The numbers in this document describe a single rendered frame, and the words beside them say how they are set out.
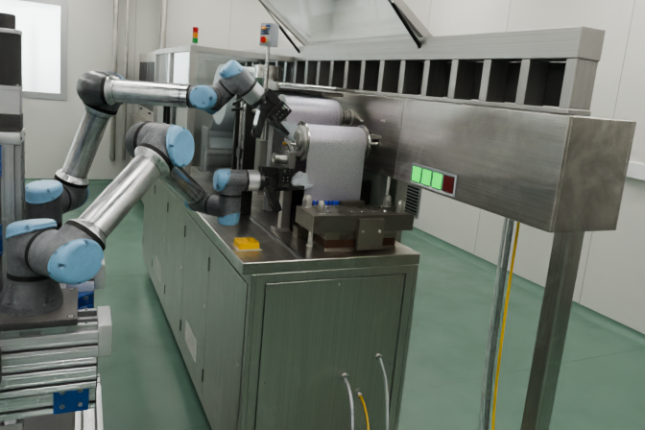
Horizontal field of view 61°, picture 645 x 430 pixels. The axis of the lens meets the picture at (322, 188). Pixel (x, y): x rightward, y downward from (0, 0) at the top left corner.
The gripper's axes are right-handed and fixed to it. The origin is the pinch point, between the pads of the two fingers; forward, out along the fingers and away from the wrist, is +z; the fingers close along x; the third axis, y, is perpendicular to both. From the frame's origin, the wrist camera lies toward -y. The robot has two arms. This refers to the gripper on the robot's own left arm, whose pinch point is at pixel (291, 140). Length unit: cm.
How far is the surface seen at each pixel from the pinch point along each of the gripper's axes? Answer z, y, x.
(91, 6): -93, 40, 552
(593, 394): 216, 18, -10
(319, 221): 17.4, -16.7, -23.8
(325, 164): 14.7, 2.2, -4.1
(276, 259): 12.5, -35.4, -28.2
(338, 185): 24.3, 0.0, -4.1
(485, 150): 25, 29, -60
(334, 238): 26.9, -17.3, -22.8
